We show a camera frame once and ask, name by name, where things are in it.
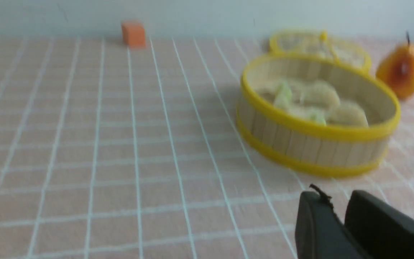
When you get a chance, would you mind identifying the orange cube block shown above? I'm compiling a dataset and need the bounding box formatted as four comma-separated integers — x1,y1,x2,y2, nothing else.
121,20,146,49

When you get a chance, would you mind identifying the bamboo steamer lid yellow rim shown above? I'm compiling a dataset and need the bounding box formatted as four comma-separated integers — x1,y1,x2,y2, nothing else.
269,30,372,72

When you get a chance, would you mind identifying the bamboo steamer tray yellow rim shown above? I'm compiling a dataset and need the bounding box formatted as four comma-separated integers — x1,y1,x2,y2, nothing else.
236,54,401,177

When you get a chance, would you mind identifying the pink checkered tablecloth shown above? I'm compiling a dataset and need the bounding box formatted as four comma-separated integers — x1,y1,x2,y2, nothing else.
0,37,414,259

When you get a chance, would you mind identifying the orange toy pear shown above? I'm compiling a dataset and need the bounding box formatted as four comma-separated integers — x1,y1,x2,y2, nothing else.
375,31,414,101

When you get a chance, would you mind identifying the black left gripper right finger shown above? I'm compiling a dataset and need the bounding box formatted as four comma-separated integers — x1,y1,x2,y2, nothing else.
344,190,414,259

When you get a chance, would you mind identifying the white dumpling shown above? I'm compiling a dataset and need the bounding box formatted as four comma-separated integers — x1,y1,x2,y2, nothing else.
291,80,341,109
326,101,369,127

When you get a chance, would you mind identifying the white dumpling front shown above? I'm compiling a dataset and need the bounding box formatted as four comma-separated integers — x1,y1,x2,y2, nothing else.
326,101,369,127

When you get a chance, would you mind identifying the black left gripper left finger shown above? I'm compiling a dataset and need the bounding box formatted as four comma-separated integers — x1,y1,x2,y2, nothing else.
295,183,372,259

